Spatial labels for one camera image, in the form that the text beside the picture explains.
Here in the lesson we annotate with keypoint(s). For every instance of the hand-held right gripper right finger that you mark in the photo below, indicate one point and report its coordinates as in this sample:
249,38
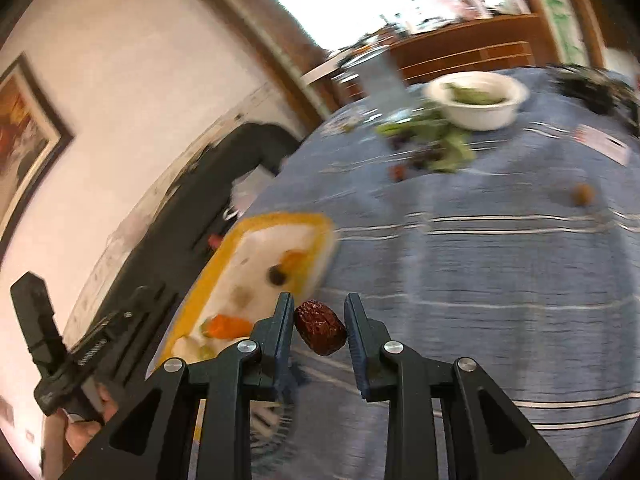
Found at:
355,335

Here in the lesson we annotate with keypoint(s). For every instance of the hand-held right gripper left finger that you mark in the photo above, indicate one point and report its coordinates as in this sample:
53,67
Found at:
285,330

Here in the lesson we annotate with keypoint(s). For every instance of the dark red jujube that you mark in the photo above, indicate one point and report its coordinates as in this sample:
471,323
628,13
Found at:
320,327

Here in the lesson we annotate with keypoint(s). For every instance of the yellow-rimmed white tray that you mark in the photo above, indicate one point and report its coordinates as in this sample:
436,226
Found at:
260,250

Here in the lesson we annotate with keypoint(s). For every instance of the person's left hand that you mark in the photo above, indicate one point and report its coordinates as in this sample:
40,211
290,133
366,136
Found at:
82,435

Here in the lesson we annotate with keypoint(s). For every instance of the dark purple grape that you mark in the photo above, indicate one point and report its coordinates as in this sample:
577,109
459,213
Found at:
275,275

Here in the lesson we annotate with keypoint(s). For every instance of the orange tangerine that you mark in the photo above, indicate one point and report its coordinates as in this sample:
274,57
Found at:
227,325

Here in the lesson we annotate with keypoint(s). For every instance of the green grape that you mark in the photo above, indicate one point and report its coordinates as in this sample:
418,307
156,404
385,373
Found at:
205,330

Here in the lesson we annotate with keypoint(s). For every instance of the blue plaid tablecloth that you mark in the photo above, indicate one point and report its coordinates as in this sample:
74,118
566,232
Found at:
475,270

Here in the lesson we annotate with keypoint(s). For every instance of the black sofa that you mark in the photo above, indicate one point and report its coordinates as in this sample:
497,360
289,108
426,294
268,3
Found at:
200,185

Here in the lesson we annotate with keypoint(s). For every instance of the small red jujube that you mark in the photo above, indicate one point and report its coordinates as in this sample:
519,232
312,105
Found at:
398,172

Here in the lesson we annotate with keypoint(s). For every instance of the loose green leafy vegetables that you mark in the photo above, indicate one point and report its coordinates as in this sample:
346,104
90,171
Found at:
445,140

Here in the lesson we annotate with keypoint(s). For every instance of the white bowl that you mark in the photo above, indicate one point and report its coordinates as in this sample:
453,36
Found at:
480,115

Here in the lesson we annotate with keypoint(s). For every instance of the green vegetables in bowl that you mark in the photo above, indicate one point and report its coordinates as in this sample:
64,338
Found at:
465,94

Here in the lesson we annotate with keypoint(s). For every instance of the brown round fruit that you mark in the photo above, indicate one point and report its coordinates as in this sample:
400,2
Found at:
582,193

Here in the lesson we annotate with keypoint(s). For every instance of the white and red card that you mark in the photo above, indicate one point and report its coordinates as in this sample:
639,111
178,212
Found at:
600,142

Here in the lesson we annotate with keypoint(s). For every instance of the wooden cabinet counter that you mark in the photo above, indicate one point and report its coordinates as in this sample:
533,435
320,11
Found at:
475,45

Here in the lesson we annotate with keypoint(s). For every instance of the dark framed wall picture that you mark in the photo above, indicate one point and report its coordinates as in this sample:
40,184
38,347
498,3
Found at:
20,135

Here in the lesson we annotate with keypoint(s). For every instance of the wooden partition frame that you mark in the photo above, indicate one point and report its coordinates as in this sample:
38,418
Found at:
280,35

